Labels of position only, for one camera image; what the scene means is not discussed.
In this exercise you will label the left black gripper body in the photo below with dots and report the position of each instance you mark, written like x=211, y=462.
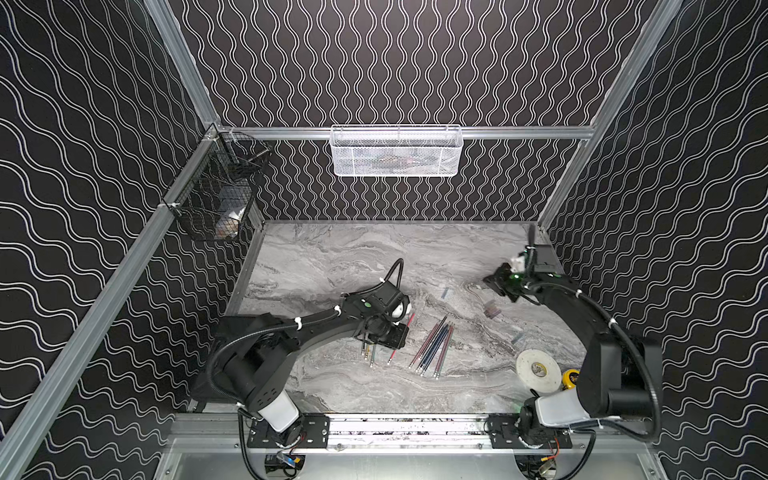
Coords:
x=384, y=334

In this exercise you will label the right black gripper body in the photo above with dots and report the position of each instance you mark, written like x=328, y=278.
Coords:
x=510, y=283

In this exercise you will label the red pencil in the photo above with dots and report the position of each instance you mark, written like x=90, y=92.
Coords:
x=393, y=354
x=443, y=352
x=427, y=342

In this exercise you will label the bundle of coloured pencils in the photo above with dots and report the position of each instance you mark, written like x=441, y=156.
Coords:
x=369, y=352

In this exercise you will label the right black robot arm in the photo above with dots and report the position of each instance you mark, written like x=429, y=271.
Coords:
x=620, y=381

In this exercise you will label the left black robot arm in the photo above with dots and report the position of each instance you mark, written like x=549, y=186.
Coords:
x=253, y=367

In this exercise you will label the white tape roll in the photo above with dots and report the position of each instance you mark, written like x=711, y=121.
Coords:
x=539, y=371

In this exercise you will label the yellow tape measure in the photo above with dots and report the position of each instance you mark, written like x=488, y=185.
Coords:
x=570, y=379

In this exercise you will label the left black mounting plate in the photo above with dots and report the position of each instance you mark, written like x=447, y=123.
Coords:
x=308, y=431

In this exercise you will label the black mounting plate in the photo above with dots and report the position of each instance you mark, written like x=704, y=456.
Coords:
x=504, y=432
x=308, y=431

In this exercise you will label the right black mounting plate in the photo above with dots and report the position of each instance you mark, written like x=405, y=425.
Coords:
x=504, y=432

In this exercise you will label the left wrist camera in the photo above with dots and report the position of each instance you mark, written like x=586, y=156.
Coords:
x=402, y=310

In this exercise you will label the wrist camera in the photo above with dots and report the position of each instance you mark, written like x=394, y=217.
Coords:
x=402, y=310
x=518, y=264

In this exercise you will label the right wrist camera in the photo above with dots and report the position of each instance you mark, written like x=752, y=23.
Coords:
x=518, y=264

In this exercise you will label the white mesh wall basket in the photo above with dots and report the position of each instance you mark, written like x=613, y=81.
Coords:
x=396, y=150

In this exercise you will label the black wire wall basket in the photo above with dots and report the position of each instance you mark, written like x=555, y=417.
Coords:
x=215, y=204

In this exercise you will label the aluminium front rail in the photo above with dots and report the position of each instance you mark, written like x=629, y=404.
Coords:
x=362, y=434

